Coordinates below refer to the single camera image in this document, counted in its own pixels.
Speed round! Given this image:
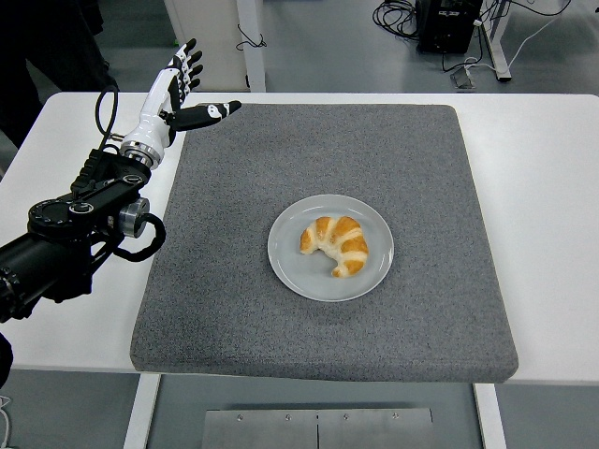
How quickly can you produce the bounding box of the black computer box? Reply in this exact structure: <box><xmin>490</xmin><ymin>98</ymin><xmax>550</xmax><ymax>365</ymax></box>
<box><xmin>415</xmin><ymin>0</ymin><xmax>483</xmax><ymax>53</ymax></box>

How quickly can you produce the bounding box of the white desk leg with foot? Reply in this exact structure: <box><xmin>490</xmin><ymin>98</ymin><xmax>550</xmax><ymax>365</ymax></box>
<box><xmin>480</xmin><ymin>0</ymin><xmax>512</xmax><ymax>81</ymax></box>

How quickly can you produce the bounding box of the white desk post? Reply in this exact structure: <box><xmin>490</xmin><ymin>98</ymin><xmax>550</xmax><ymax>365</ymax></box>
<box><xmin>233</xmin><ymin>0</ymin><xmax>267</xmax><ymax>94</ymax></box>

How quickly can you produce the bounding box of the round grey plate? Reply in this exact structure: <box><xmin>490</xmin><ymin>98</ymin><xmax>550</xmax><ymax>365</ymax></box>
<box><xmin>266</xmin><ymin>194</ymin><xmax>394</xmax><ymax>303</ymax></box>

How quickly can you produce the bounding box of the thin black cable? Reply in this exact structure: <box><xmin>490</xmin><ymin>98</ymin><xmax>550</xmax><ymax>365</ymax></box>
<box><xmin>235</xmin><ymin>22</ymin><xmax>267</xmax><ymax>52</ymax></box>

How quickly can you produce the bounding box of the white cabinet panel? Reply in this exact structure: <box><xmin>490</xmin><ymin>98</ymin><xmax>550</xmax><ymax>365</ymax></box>
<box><xmin>162</xmin><ymin>0</ymin><xmax>249</xmax><ymax>93</ymax></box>

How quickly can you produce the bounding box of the black cable bundle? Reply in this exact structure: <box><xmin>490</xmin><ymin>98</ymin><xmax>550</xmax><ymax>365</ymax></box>
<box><xmin>372</xmin><ymin>0</ymin><xmax>420</xmax><ymax>41</ymax></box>

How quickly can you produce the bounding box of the thin white cord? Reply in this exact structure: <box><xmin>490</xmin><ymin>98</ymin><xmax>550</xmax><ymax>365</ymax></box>
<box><xmin>0</xmin><ymin>395</ymin><xmax>13</xmax><ymax>444</ymax></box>

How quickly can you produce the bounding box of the clear plastic floor piece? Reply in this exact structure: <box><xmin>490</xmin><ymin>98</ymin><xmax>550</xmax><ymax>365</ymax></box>
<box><xmin>449</xmin><ymin>65</ymin><xmax>476</xmax><ymax>90</ymax></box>

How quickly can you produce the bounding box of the golden croissant bread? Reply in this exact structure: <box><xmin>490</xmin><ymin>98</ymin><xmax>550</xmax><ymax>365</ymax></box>
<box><xmin>299</xmin><ymin>214</ymin><xmax>370</xmax><ymax>279</ymax></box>

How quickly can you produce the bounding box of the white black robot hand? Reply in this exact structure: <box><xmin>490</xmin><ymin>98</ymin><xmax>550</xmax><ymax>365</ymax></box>
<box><xmin>123</xmin><ymin>37</ymin><xmax>243</xmax><ymax>152</ymax></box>

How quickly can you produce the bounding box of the person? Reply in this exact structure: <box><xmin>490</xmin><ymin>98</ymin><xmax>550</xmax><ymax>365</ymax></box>
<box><xmin>0</xmin><ymin>0</ymin><xmax>121</xmax><ymax>150</ymax></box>

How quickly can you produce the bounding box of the white table leg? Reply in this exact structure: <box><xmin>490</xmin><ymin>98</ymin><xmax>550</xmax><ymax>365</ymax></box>
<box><xmin>473</xmin><ymin>383</ymin><xmax>509</xmax><ymax>449</ymax></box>
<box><xmin>122</xmin><ymin>373</ymin><xmax>163</xmax><ymax>449</ymax></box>

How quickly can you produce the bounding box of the grey metal plate with screws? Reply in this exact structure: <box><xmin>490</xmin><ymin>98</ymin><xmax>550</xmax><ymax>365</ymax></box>
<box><xmin>204</xmin><ymin>407</ymin><xmax>435</xmax><ymax>449</ymax></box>

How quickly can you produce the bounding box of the grey felt mat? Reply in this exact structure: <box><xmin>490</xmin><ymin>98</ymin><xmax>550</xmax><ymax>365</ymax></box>
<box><xmin>128</xmin><ymin>102</ymin><xmax>519</xmax><ymax>384</ymax></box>

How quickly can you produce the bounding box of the long white cable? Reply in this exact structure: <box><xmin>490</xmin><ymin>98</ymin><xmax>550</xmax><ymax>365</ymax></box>
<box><xmin>504</xmin><ymin>0</ymin><xmax>573</xmax><ymax>69</ymax></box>

